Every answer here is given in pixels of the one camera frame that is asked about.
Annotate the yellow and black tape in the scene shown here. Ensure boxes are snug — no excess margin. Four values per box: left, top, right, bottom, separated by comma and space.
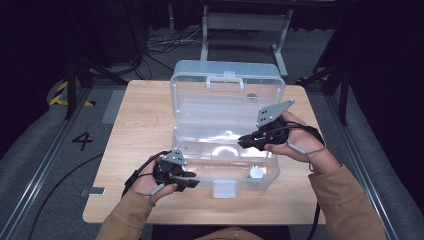
48, 80, 96, 108

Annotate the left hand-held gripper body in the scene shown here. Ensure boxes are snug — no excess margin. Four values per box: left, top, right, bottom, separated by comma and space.
152, 148, 188, 185

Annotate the grey wrist strap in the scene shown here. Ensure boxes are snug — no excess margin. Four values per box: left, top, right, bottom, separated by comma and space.
135, 182, 166, 208
286, 141, 327, 173

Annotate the grey metal stand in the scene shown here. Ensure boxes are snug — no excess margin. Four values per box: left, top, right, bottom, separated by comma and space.
199, 4, 295, 79

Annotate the person's left hand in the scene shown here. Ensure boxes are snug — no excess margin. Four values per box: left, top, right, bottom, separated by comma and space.
131, 158, 179, 203

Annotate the bundle of floor cables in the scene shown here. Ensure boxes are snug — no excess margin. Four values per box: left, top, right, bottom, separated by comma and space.
144, 25, 205, 57

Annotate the clear plastic storage box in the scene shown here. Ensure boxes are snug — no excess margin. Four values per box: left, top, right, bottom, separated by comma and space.
169, 59, 287, 200

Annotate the black floor cable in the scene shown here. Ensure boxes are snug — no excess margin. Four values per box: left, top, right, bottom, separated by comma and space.
27, 152, 105, 240

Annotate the metal floor rail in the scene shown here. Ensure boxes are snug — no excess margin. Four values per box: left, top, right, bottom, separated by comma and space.
324, 94, 402, 240
0, 85, 95, 240

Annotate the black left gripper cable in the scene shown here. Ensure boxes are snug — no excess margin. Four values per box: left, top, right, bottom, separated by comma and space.
122, 150, 171, 198

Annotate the person's tan clothing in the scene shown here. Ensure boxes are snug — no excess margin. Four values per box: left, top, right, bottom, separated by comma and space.
194, 226, 264, 240

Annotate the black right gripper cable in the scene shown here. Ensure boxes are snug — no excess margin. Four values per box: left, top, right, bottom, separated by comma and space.
279, 121, 327, 240

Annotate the person's right hand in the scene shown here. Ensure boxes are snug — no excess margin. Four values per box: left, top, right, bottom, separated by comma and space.
265, 110, 326, 169

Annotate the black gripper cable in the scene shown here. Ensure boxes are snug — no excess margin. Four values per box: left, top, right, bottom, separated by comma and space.
122, 150, 171, 198
279, 121, 327, 240

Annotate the grey tape piece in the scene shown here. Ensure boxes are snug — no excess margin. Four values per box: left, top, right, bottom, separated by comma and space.
80, 186, 107, 198

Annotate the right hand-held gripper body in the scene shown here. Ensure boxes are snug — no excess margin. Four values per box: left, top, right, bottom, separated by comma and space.
253, 98, 296, 146

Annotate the black tripod stand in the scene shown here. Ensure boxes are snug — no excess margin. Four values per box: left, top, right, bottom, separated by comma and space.
64, 55, 130, 121
295, 59, 352, 128

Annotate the small white-capped bottle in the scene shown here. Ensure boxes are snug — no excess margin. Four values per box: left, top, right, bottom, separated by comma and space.
248, 165, 266, 181

